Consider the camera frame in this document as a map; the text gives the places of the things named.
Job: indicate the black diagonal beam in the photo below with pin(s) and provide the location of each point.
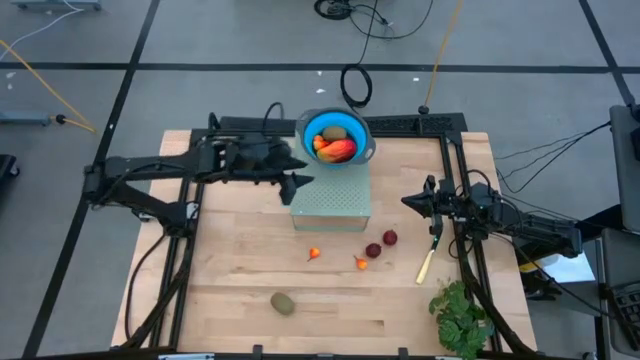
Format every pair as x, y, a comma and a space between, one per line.
602, 218

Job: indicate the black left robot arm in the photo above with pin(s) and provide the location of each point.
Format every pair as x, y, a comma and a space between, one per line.
145, 167

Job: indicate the blue collapsible colander bowl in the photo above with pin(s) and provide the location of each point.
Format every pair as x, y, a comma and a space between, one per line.
357, 131

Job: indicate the grey cabinet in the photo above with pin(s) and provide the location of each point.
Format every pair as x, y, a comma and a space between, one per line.
625, 165

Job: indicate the dark red round fruit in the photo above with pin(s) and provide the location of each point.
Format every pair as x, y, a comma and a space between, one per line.
373, 250
390, 237

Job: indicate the black perforated tray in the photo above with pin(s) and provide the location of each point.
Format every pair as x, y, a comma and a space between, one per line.
400, 124

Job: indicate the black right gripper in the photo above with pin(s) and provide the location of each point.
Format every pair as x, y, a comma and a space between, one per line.
452, 206

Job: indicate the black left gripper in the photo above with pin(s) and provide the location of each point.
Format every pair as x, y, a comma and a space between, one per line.
260, 160

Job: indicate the brown kiwi fruit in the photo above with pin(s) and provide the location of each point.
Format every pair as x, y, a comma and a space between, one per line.
335, 133
282, 303

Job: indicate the white panel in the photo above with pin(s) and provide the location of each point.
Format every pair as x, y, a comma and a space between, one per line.
570, 267

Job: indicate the green leafy herb bunch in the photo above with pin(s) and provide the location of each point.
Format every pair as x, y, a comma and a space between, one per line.
460, 320

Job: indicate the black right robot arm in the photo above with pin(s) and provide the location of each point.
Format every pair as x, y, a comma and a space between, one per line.
540, 232

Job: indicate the grey stand foot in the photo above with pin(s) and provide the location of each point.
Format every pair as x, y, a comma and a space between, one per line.
25, 118
55, 5

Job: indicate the black keyboard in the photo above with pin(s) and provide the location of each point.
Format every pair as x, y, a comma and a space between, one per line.
630, 305

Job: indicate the black caster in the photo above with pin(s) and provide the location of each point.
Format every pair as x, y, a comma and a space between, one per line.
6, 165

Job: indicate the grey desk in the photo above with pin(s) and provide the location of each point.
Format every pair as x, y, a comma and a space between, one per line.
620, 260

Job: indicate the pale green perforated box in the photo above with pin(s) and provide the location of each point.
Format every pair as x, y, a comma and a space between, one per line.
330, 200

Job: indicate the red orange mango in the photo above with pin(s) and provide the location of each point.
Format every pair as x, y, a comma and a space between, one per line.
340, 151

